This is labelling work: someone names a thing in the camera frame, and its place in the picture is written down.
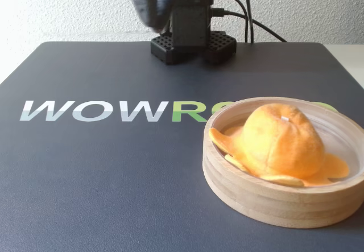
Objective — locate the dark mat with WOWROBO logo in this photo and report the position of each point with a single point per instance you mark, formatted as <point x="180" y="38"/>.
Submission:
<point x="113" y="178"/>

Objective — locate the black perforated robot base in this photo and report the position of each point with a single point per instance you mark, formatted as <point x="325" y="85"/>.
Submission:
<point x="221" y="47"/>

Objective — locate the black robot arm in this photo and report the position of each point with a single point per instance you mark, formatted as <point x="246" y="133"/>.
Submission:
<point x="187" y="21"/>

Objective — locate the round wooden box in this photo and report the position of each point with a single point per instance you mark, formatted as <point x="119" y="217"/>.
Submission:
<point x="270" y="206"/>

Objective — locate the orange octopus plush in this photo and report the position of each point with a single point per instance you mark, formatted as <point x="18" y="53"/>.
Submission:
<point x="278" y="144"/>

